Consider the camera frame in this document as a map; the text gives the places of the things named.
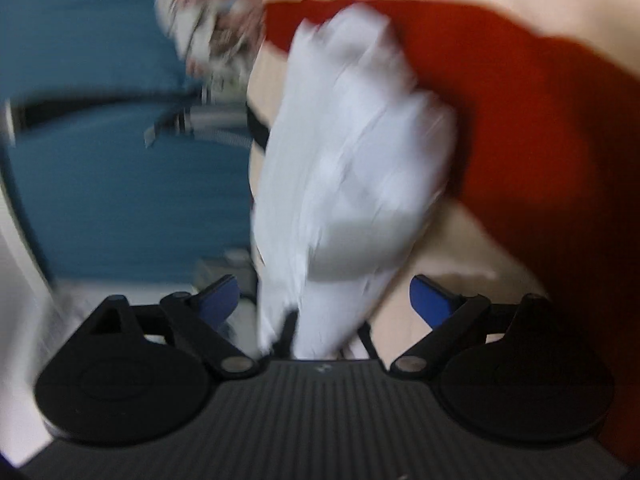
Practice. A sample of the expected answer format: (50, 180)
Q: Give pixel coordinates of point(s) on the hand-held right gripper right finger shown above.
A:
(429, 301)

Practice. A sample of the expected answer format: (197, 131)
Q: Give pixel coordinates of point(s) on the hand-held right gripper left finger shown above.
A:
(222, 301)

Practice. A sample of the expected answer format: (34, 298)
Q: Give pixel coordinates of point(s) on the white t-shirt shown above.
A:
(350, 160)

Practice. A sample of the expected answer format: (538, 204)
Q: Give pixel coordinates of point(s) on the blue curtain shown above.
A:
(100, 200)

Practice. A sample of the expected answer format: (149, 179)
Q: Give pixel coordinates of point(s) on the garment steamer stand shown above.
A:
(200, 127)

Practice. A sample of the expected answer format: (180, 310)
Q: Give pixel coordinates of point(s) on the striped blanket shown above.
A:
(525, 110)

